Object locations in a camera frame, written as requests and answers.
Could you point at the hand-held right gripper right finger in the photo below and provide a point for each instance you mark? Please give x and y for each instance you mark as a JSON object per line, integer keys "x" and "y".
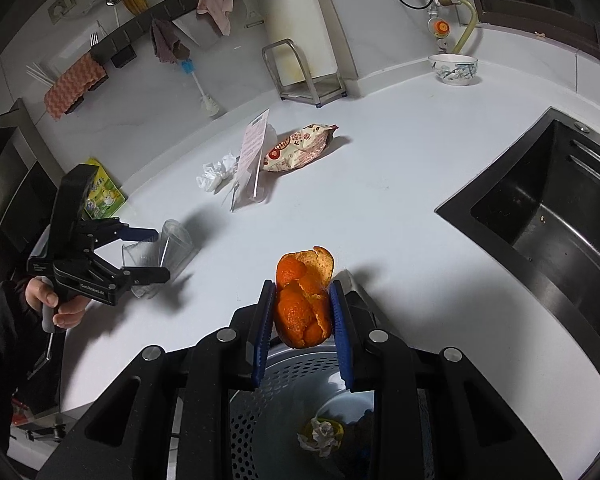
{"x": 340, "y": 330}

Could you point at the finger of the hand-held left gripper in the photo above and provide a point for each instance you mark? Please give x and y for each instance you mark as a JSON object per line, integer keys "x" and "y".
{"x": 150, "y": 275}
{"x": 140, "y": 233}

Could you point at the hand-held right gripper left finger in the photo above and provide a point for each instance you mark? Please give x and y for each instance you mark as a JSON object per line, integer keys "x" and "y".
{"x": 265, "y": 330}

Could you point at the clear plastic cup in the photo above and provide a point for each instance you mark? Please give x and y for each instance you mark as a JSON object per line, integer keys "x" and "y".
{"x": 177, "y": 242}

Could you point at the orange peel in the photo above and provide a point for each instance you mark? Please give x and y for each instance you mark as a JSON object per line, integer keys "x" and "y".
{"x": 300, "y": 305}

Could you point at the grey perforated trash bin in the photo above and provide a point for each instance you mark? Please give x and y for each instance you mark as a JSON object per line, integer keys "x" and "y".
{"x": 280, "y": 375}

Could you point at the yellow plastic lid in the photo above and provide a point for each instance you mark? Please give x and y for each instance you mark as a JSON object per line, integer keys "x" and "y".
{"x": 338, "y": 430}

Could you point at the white paper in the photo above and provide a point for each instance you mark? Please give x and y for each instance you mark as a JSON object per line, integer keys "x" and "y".
{"x": 320, "y": 437}
{"x": 215, "y": 175}

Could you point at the person's left forearm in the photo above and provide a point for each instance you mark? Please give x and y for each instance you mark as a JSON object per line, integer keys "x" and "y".
{"x": 5, "y": 340}

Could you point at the person's left hand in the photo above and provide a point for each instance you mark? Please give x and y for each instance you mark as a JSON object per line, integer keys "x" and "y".
{"x": 40, "y": 292}

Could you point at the yellow seasoning pouch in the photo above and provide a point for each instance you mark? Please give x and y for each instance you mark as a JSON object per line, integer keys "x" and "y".
{"x": 105, "y": 195}

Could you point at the steel range hood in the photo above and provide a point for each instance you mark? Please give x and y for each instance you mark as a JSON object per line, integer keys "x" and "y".
{"x": 5, "y": 185}

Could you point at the pink paper card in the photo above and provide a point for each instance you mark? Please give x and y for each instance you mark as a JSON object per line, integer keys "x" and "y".
{"x": 252, "y": 145}

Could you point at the orange wavy sponge cloth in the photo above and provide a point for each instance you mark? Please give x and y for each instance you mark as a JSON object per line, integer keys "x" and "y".
{"x": 75, "y": 87}

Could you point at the blue white bottle brush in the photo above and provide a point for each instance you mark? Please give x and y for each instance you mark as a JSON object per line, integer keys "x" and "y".
{"x": 200, "y": 90}

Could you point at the printed snack packet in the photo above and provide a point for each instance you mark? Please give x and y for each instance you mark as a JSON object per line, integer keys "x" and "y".
{"x": 295, "y": 150}

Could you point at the brown hanging cloth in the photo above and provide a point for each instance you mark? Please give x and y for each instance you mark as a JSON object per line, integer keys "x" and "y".
{"x": 167, "y": 42}

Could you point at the metal fork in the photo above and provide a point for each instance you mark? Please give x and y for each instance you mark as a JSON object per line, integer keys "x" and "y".
{"x": 94, "y": 39}

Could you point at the metal cutting board rack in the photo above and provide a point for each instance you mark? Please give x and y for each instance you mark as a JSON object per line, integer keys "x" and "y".
{"x": 325, "y": 94}

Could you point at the steel sink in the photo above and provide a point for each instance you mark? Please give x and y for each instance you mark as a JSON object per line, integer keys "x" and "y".
{"x": 540, "y": 210}

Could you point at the metal peeler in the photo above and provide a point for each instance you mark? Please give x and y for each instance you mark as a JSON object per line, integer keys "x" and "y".
{"x": 255, "y": 20}

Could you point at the pink hanging cloth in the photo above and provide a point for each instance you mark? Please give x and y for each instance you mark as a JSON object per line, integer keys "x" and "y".
{"x": 217, "y": 2}

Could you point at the white cutting board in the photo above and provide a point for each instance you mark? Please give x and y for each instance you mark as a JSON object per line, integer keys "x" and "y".
{"x": 300, "y": 10}

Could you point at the white patterned bowl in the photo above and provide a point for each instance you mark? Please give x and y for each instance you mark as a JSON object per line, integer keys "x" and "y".
{"x": 452, "y": 72}

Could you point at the orange dial gas regulator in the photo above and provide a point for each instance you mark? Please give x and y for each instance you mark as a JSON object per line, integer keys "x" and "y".
{"x": 440, "y": 27}

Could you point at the black wall rack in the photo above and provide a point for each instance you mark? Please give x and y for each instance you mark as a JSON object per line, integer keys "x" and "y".
{"x": 145, "y": 17}

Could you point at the grey wall outlet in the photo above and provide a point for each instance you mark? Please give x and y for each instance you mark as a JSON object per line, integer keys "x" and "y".
{"x": 62, "y": 6}

